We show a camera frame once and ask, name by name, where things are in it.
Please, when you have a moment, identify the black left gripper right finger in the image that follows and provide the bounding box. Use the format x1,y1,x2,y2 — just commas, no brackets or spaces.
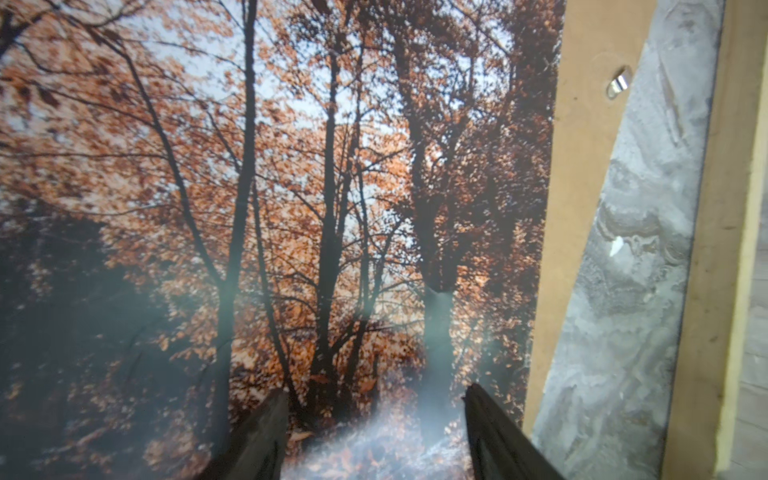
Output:
463,384,564,480

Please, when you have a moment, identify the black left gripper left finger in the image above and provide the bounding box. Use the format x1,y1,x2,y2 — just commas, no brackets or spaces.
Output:
196,389,289,480

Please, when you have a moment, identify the light wooden picture frame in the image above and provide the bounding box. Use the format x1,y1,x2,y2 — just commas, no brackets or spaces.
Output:
661,1,767,479

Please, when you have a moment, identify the autumn forest photo print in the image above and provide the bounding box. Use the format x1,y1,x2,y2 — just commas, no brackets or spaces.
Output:
1,1,566,479

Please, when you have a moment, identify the brown cardboard backing board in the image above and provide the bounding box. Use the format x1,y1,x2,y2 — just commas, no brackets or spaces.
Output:
523,1,657,435

